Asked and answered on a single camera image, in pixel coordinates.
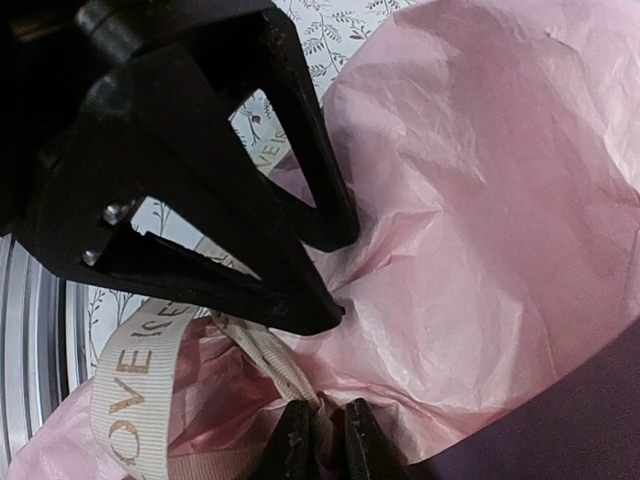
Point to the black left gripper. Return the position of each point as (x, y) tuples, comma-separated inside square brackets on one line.
[(53, 51)]

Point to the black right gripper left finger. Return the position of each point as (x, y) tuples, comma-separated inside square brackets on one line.
[(287, 454)]

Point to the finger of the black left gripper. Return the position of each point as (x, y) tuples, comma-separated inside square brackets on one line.
[(218, 68), (112, 205)]

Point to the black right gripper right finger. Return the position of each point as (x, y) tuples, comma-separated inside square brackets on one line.
[(370, 455)]

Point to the cream printed ribbon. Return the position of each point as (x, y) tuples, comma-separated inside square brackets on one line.
[(133, 393)]

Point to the pink paper flower bouquet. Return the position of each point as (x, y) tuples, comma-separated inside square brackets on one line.
[(491, 299)]

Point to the aluminium front rail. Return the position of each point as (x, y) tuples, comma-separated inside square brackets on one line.
[(43, 357)]

